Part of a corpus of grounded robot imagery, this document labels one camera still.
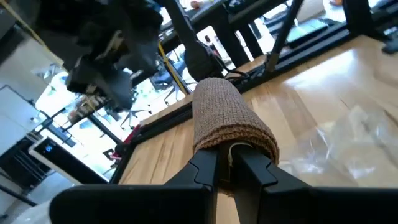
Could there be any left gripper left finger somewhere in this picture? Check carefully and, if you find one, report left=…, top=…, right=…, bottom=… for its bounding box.
left=49, top=149, right=218, bottom=224

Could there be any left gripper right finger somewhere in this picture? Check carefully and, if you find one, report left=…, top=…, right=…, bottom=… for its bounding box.
left=231, top=145, right=398, bottom=224

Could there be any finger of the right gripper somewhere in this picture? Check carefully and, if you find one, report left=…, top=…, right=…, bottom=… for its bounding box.
left=67, top=58, right=106, bottom=96
left=102, top=68, right=134, bottom=110

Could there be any clear plastic bag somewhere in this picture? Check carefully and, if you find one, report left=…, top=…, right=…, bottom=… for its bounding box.
left=278, top=102, right=398, bottom=189

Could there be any brown elastic bandage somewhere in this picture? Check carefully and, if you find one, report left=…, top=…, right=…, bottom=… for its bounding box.
left=192, top=77, right=280, bottom=197

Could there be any white display device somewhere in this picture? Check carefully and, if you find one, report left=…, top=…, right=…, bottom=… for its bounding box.
left=28, top=136, right=108, bottom=185

